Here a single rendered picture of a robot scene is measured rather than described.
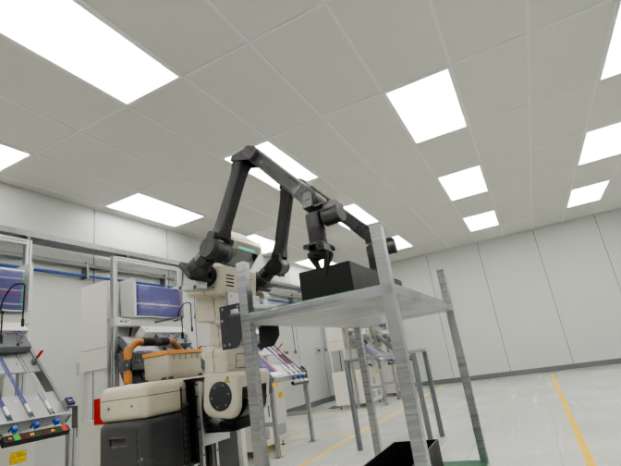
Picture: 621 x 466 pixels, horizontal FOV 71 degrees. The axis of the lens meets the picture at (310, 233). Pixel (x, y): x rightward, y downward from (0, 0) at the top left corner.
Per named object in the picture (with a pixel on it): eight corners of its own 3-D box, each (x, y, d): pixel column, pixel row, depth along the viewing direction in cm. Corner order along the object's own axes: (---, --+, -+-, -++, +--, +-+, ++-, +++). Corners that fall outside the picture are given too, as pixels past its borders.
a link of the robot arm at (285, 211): (285, 180, 205) (277, 176, 196) (312, 182, 201) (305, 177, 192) (273, 274, 204) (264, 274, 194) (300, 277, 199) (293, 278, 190)
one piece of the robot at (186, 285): (177, 291, 161) (179, 261, 164) (187, 292, 165) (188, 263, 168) (198, 289, 157) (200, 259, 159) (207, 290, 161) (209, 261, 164)
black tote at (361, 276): (367, 315, 181) (362, 289, 184) (407, 308, 174) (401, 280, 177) (303, 309, 131) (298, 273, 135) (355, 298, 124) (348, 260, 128)
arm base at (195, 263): (199, 268, 170) (176, 263, 160) (211, 252, 169) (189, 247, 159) (211, 283, 166) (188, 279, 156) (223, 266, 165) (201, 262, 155)
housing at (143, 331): (178, 344, 403) (187, 331, 402) (137, 345, 361) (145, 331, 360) (174, 338, 407) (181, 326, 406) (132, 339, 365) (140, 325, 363)
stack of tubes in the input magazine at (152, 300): (181, 317, 407) (180, 289, 415) (138, 315, 362) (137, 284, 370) (171, 320, 412) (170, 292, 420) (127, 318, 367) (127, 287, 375)
